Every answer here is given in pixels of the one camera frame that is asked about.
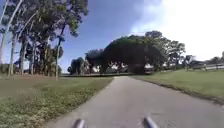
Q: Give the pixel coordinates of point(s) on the robot's own part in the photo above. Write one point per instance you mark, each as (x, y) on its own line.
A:
(150, 122)
(79, 123)

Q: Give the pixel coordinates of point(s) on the row of tall trees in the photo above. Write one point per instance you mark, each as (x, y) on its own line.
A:
(36, 30)

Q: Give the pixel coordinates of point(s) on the wide dark tree clump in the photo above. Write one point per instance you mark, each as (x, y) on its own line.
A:
(133, 53)

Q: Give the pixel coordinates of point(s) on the grey asphalt path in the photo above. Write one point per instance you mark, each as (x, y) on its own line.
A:
(133, 106)

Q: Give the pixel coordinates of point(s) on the low building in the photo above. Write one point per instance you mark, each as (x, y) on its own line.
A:
(200, 65)

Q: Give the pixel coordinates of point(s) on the grass verge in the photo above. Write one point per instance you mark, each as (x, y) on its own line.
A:
(190, 81)
(36, 100)

